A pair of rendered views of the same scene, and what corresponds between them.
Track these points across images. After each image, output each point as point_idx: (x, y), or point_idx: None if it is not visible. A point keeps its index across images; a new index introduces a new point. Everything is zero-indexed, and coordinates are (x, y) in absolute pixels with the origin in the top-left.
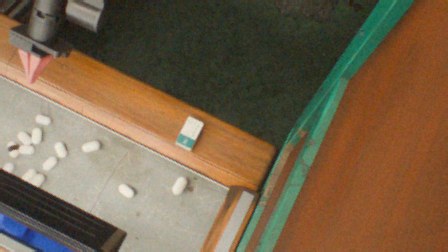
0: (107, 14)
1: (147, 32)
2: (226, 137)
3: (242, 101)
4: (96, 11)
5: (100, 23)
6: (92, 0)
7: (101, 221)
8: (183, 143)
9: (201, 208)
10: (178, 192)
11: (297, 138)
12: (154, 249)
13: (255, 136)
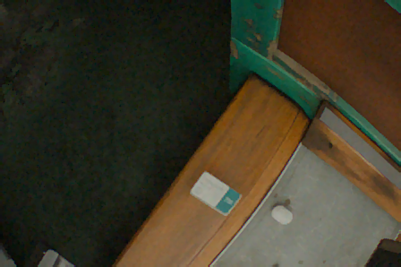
0: (59, 252)
1: (40, 238)
2: (228, 142)
3: (115, 157)
4: (60, 261)
5: (72, 262)
6: (48, 261)
7: (369, 266)
8: (231, 203)
9: (311, 190)
10: (291, 216)
11: (279, 23)
12: (339, 243)
13: (231, 100)
